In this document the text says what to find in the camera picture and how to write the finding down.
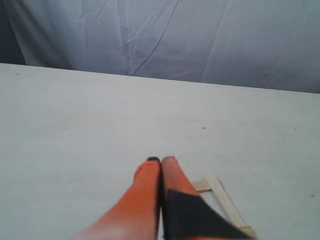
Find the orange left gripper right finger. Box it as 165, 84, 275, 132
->
161, 156, 255, 240

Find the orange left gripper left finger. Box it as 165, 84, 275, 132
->
74, 157, 162, 240

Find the thin wood strip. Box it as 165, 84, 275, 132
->
206, 173, 257, 239

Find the white backdrop cloth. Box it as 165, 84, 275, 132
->
0, 0, 320, 93

